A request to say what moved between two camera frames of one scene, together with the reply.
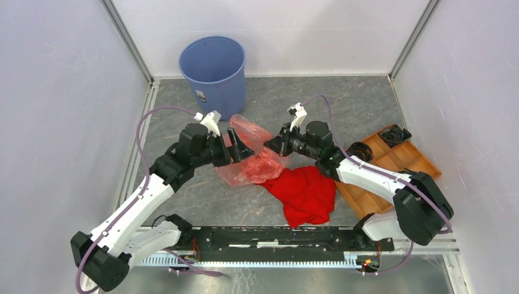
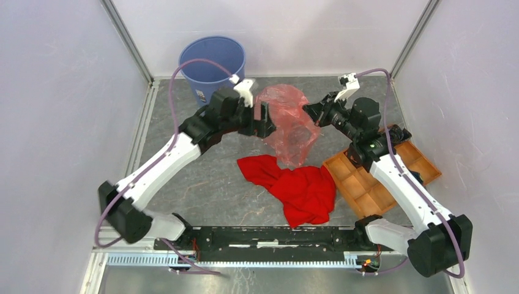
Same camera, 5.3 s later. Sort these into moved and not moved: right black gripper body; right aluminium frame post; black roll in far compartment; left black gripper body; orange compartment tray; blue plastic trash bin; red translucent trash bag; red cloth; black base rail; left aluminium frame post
Moved: right black gripper body; red translucent trash bag; left black gripper body
Not moved: red cloth; right aluminium frame post; left aluminium frame post; black roll in far compartment; orange compartment tray; black base rail; blue plastic trash bin
